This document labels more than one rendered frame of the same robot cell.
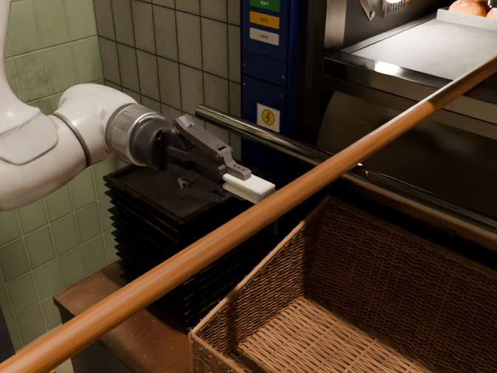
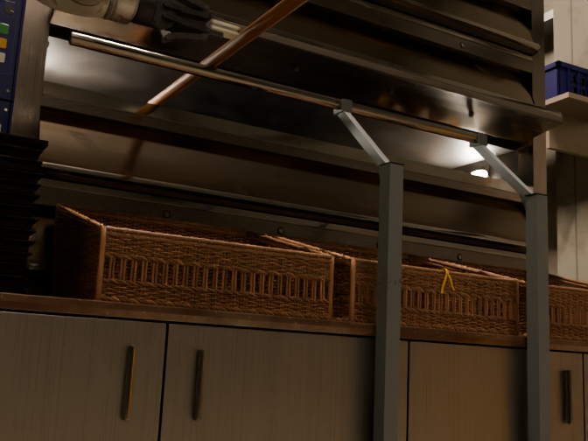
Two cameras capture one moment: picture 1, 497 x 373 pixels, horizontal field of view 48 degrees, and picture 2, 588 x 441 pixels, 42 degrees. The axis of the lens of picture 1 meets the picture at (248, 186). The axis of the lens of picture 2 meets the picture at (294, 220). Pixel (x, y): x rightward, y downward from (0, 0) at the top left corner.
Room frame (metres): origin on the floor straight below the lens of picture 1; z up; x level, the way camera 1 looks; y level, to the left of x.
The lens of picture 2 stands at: (0.00, 1.45, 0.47)
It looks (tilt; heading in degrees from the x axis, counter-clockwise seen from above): 11 degrees up; 288
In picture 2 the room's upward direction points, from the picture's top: 3 degrees clockwise
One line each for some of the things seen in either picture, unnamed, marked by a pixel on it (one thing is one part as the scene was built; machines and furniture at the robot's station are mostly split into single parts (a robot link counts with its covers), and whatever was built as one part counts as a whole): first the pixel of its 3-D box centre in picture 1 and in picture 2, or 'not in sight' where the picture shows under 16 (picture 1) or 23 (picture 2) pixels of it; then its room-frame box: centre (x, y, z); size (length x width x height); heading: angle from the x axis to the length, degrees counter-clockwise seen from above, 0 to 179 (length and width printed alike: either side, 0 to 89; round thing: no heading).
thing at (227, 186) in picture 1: (248, 190); (222, 32); (0.65, 0.00, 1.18); 0.07 x 0.03 x 0.01; 48
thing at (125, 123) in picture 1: (140, 135); (121, 0); (0.80, 0.17, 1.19); 0.09 x 0.06 x 0.09; 138
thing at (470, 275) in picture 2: not in sight; (384, 282); (0.40, -0.67, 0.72); 0.56 x 0.49 x 0.28; 48
